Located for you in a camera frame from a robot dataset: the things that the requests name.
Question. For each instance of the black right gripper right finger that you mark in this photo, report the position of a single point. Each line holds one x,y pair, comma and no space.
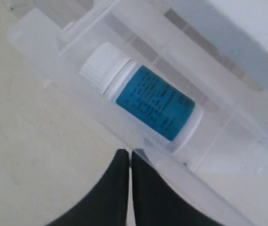
156,204

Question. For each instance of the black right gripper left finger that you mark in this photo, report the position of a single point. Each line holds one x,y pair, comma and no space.
106,204

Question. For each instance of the white bottle blue label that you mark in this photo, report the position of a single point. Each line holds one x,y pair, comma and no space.
163,112

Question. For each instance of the clear drawer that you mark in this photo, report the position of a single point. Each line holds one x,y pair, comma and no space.
181,84

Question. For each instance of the white plastic drawer cabinet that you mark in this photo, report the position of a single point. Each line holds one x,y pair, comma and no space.
221,46

